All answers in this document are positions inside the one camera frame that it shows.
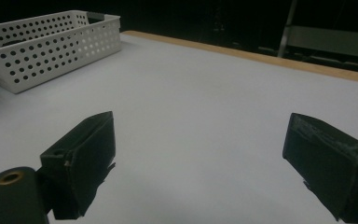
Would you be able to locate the grey metal stand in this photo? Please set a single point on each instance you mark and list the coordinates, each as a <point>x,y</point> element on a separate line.
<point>323,40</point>

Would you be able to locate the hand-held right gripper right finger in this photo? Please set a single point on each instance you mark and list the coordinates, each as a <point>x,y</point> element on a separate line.
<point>329,165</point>

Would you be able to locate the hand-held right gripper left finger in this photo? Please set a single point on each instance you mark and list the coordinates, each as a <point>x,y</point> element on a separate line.
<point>84,161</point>

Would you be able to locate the white perforated plastic basket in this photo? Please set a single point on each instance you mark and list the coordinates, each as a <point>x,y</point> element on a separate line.
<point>52,59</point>

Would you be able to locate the white table mat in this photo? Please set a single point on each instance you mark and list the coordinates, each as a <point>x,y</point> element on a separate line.
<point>199,109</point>

